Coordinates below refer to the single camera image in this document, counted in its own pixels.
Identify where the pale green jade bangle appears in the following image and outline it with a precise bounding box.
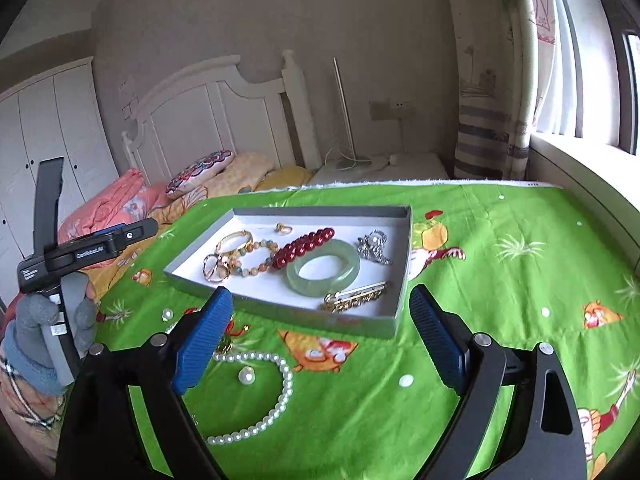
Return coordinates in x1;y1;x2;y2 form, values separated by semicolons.
285;240;360;298

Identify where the silver rhinestone brooch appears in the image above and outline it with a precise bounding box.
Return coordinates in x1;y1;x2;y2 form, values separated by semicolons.
356;230;392;266

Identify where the white bedside table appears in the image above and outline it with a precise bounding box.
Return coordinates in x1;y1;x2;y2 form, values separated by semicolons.
309;153;449;185

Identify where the white pearl necklace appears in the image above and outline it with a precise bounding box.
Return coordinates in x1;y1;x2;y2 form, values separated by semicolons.
188;350;295;448

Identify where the grey white jewelry tray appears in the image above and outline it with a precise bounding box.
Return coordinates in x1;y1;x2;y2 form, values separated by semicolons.
164;206;412;338

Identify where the dark red bead bracelet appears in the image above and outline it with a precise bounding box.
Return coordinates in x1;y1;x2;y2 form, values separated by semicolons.
271;226;336;271

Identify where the white bed headboard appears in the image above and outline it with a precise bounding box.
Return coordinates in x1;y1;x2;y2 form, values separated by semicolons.
122;49;323;183

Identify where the white wardrobe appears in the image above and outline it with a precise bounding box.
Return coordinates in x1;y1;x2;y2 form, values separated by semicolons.
0;58;118;304

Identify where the gold chain hair clip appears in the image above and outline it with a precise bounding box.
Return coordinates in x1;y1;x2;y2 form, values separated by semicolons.
320;282;392;313

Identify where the dark framed window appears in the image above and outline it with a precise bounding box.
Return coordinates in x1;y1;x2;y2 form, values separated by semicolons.
601;0;639;155

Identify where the grey gloved left hand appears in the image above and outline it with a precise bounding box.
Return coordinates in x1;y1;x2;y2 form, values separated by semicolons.
1;272;96;396

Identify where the patterned beige curtain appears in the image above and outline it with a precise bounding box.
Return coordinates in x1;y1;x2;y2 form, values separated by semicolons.
449;0;558;180

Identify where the yellow floral pillow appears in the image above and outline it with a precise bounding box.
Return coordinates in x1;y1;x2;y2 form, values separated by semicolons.
150;152;281;226

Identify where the single pearl earring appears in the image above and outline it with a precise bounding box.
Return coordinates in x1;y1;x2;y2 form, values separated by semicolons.
238;366;256;386

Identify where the multicolour stone bead bracelet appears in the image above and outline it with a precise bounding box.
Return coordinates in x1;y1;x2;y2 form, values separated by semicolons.
226;238;281;279

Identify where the embroidered round pillow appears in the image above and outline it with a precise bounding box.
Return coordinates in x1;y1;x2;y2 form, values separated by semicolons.
165;150;235;200

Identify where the wall power socket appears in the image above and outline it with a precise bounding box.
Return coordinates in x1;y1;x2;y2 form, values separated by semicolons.
369;100;416;122

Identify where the pink folded quilt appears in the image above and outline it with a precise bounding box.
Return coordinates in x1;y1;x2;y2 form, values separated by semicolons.
58;169;170;243

